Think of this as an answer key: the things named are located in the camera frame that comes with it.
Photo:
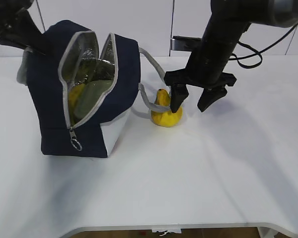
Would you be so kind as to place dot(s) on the green lidded glass container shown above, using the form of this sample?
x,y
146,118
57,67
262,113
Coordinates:
x,y
89,97

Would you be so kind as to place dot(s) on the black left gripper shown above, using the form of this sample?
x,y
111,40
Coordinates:
x,y
19,29

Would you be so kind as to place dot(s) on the white table leg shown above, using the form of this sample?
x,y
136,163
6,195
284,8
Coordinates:
x,y
265,232

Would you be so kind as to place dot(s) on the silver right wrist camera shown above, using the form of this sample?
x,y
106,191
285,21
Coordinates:
x,y
184,44

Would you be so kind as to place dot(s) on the yellow banana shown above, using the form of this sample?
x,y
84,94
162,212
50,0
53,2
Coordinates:
x,y
73,96

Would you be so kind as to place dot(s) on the yellow pear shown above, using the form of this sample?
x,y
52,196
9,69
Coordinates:
x,y
165,119

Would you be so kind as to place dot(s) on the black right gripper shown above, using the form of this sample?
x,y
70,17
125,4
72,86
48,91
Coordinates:
x,y
204,69

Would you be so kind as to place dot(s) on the navy and white lunch bag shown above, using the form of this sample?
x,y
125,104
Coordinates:
x,y
77,59

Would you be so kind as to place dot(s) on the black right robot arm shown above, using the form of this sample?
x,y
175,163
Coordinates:
x,y
231,18

